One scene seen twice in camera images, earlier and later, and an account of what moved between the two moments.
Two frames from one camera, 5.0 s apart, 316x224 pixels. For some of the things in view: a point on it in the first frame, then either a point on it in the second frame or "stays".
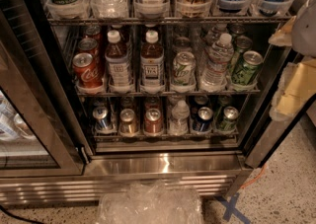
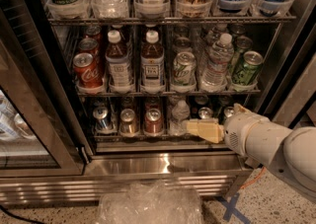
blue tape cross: (231, 209) stays
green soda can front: (245, 73) stays
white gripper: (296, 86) → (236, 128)
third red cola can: (94, 32) stays
